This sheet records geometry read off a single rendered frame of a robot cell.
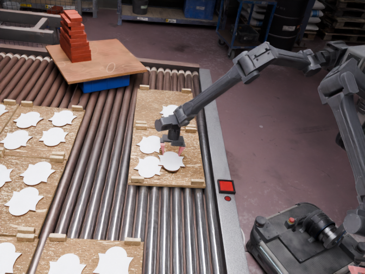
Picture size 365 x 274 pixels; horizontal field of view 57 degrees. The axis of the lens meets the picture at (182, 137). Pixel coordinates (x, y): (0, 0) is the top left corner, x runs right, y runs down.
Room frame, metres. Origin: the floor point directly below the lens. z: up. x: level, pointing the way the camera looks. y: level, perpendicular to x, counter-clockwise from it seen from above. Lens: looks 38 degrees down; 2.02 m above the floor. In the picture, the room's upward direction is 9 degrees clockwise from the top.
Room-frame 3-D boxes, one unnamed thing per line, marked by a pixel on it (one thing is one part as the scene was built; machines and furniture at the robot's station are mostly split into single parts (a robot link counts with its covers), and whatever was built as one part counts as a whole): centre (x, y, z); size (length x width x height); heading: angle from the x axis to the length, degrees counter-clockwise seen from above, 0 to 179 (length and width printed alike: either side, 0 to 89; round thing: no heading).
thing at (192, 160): (1.26, 0.06, 0.93); 0.41 x 0.35 x 0.02; 9
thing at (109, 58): (1.97, 0.64, 1.03); 0.50 x 0.50 x 0.02; 37
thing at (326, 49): (1.50, -0.59, 1.45); 0.09 x 0.08 x 0.12; 35
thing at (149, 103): (1.67, 0.13, 0.93); 0.41 x 0.35 x 0.02; 8
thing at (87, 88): (1.91, 0.60, 0.97); 0.31 x 0.31 x 0.10; 37
